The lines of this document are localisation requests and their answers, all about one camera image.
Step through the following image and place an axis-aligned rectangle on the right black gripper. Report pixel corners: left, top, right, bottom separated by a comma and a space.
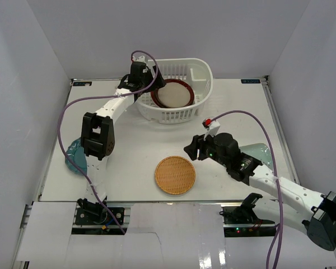
184, 129, 230, 168

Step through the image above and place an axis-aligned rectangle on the brown rimmed beige round plate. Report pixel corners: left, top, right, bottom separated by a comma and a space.
151, 78, 195, 109

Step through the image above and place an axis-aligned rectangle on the teal scalloped round plate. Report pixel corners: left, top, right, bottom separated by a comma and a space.
65, 138, 87, 176

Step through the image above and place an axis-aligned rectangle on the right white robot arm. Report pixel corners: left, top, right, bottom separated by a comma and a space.
184, 133, 336, 251

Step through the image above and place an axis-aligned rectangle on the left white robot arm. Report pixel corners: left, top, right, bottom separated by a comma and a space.
76, 61, 166, 224

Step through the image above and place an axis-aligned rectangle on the woven bamboo round tray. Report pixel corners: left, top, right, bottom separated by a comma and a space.
155, 156, 196, 195

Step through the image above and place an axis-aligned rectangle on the white plastic dish basket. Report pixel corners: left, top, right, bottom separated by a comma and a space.
136, 58, 213, 124

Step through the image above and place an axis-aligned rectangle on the light green divided square plate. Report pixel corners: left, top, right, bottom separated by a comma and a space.
240, 143, 273, 169

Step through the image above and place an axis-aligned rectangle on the right blue table label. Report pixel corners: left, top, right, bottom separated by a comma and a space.
241, 78, 261, 84

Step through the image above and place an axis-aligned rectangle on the blue table label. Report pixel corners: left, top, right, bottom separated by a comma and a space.
241, 78, 261, 84
72, 81, 92, 87

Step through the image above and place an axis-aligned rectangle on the left blue table label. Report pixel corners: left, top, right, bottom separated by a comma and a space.
72, 81, 92, 87

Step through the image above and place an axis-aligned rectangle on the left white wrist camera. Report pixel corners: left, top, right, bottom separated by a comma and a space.
131, 55, 148, 68

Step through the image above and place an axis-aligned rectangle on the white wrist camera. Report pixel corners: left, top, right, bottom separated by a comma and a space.
202, 118, 221, 140
131, 55, 148, 68

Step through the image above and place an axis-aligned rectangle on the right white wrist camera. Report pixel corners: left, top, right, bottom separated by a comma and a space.
202, 118, 221, 140

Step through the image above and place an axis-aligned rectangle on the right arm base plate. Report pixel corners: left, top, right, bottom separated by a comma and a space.
219, 206, 274, 225

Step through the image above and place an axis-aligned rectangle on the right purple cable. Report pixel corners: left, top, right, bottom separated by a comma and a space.
204, 110, 284, 269

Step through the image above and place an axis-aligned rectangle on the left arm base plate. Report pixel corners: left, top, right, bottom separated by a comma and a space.
74, 207, 125, 225

